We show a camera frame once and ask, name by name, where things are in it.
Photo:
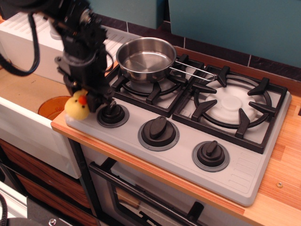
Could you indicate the orange plastic bowl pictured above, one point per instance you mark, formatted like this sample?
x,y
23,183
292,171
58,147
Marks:
x,y
51,108

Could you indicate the black burner grate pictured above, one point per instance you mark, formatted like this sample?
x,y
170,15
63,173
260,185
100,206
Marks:
x,y
271,103
161,97

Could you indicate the grey toy stove top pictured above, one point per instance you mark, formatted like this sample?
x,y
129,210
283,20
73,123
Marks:
x,y
239,181

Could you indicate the black right burner grate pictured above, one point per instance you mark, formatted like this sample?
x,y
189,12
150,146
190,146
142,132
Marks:
x,y
271,103

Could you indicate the grey toy faucet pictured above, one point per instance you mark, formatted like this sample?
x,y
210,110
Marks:
x,y
54,34

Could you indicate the black stove knob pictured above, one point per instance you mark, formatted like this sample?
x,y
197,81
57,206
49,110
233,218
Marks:
x,y
211,156
158,134
113,115

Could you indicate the toy oven door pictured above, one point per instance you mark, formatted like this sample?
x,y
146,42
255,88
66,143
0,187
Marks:
x,y
135,199

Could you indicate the white right burner disc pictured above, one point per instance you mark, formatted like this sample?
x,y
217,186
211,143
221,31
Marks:
x,y
229,101

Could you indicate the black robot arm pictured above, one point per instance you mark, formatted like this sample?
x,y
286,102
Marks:
x,y
73,19

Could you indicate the white toy sink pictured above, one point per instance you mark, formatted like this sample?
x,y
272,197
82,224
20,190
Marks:
x,y
21,97

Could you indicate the black left stove knob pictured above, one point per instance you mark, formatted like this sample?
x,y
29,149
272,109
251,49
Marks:
x,y
113,115

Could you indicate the yellow stuffed duck toy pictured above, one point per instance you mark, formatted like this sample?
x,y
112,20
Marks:
x,y
76,106

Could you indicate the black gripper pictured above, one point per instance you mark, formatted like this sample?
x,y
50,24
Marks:
x,y
83,66

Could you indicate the black right stove knob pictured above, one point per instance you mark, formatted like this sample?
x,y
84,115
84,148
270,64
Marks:
x,y
211,156

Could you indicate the black middle stove knob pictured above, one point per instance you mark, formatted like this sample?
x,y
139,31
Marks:
x,y
158,134

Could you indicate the stainless steel pan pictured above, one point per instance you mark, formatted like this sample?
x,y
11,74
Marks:
x,y
150,60

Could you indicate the black left burner grate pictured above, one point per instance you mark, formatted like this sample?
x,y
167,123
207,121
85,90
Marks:
x,y
161,97

